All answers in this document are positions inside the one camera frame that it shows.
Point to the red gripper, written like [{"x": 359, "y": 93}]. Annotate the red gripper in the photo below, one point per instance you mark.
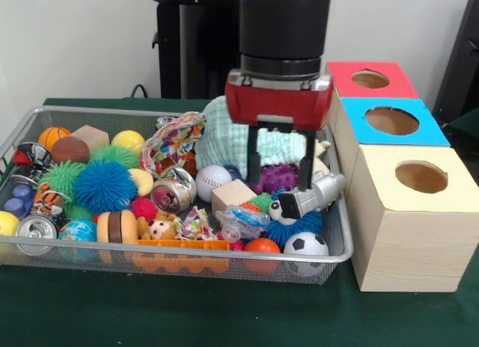
[{"x": 278, "y": 104}]

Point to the silver toy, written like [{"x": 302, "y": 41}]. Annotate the silver toy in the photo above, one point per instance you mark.
[{"x": 310, "y": 197}]

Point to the mint green cloth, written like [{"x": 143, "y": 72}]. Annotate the mint green cloth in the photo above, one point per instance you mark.
[{"x": 221, "y": 149}]

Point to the clear plastic packet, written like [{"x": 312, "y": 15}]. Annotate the clear plastic packet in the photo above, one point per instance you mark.
[{"x": 241, "y": 221}]

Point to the colourful printed packet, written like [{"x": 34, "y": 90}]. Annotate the colourful printed packet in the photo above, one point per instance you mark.
[{"x": 172, "y": 141}]

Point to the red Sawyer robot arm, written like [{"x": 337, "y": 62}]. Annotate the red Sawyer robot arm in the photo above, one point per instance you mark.
[{"x": 284, "y": 25}]

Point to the clear mesh bin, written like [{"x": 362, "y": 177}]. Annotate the clear mesh bin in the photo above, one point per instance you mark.
[{"x": 329, "y": 268}]

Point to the wooden box with three holes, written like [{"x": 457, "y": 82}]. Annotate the wooden box with three holes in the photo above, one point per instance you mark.
[{"x": 404, "y": 242}]

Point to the small wooden block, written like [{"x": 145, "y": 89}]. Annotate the small wooden block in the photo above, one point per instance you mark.
[{"x": 233, "y": 197}]

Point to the small white baseball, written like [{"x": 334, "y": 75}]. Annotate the small white baseball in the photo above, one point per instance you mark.
[{"x": 214, "y": 183}]

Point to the small soccer ball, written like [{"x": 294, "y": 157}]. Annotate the small soccer ball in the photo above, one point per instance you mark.
[{"x": 305, "y": 246}]

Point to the round silver tin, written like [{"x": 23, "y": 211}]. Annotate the round silver tin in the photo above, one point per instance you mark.
[{"x": 174, "y": 190}]

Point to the large blue spiky ball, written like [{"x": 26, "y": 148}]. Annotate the large blue spiky ball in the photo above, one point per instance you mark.
[{"x": 105, "y": 186}]

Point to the brown burger toy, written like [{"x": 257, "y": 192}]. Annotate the brown burger toy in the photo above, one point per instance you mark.
[{"x": 116, "y": 227}]

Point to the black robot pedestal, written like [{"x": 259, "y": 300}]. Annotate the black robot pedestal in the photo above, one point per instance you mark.
[{"x": 198, "y": 55}]

